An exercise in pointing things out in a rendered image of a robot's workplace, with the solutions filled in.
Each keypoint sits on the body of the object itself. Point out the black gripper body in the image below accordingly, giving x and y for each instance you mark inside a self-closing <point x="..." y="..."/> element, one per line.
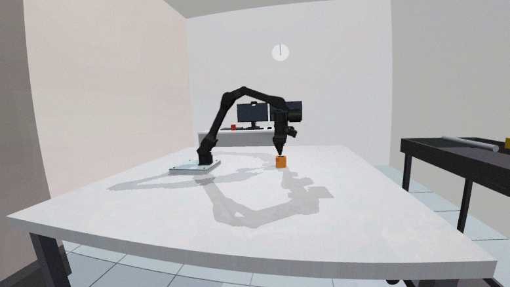
<point x="279" y="132"/>

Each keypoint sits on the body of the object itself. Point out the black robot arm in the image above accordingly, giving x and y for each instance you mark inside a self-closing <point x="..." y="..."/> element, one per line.
<point x="293" y="115"/>

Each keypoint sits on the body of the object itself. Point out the orange block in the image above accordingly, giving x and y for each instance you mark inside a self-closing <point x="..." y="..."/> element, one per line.
<point x="280" y="161"/>

